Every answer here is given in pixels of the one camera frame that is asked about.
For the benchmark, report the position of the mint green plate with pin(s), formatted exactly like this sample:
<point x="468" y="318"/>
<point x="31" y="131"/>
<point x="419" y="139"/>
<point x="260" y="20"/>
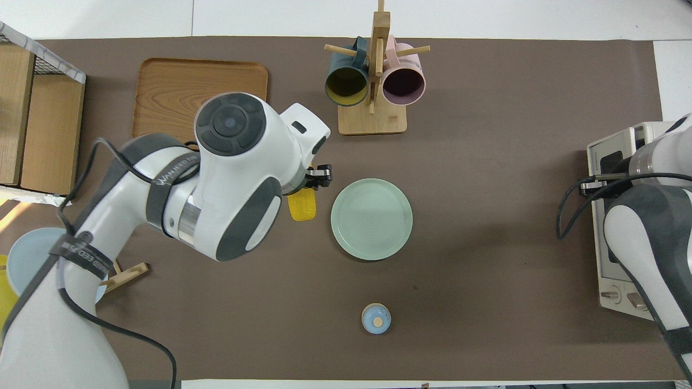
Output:
<point x="372" y="219"/>

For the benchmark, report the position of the small blue call bell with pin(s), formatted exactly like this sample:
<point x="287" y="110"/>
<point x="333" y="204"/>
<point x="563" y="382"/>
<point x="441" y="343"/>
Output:
<point x="376" y="320"/>

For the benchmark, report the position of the wooden serving tray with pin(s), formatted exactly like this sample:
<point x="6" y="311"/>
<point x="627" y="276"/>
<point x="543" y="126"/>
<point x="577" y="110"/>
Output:
<point x="178" y="92"/>

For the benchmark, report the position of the light blue plate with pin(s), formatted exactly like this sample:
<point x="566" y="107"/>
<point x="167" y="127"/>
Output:
<point x="30" y="251"/>

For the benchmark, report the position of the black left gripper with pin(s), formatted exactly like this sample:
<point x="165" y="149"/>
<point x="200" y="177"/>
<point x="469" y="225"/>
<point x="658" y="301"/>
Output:
<point x="319" y="175"/>

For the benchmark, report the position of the yellow corn cob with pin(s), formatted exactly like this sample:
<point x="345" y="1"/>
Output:
<point x="303" y="208"/>

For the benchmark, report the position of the wooden plate rack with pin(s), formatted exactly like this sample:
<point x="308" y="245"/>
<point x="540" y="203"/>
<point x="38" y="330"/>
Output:
<point x="127" y="274"/>

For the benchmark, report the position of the dark teal mug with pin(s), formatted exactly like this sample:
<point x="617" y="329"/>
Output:
<point x="346" y="86"/>

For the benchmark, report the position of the brown table mat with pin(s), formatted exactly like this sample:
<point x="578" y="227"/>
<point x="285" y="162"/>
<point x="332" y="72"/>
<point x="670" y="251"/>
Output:
<point x="486" y="216"/>

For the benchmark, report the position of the wooden mug rack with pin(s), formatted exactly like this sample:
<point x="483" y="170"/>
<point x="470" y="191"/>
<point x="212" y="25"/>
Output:
<point x="373" y="121"/>

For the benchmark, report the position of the pink mug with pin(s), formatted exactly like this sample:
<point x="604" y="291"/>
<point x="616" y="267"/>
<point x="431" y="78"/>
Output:
<point x="404" y="84"/>

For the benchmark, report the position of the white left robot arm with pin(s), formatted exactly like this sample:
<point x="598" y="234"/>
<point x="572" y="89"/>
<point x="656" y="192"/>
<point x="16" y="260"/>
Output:
<point x="227" y="178"/>

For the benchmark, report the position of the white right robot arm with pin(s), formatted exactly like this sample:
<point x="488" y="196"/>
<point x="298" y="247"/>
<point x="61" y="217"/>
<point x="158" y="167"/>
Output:
<point x="649" y="227"/>

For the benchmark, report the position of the white toaster oven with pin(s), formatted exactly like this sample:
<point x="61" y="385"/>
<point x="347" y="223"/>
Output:
<point x="608" y="270"/>

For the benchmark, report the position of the yellow plate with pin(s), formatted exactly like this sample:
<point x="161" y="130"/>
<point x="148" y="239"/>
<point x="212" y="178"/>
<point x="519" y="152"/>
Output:
<point x="5" y="292"/>

